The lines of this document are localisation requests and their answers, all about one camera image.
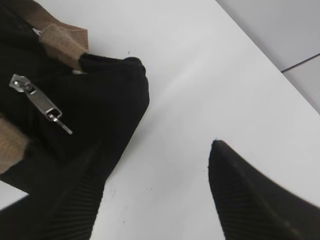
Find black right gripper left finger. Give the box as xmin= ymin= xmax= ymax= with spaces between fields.
xmin=0 ymin=143 xmax=118 ymax=240

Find black tote bag tan handles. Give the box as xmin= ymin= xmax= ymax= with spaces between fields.
xmin=0 ymin=0 xmax=150 ymax=196

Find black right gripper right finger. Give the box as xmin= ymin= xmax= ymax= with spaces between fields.
xmin=208 ymin=140 xmax=320 ymax=240

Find silver zipper pull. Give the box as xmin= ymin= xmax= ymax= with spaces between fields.
xmin=9 ymin=74 xmax=73 ymax=135

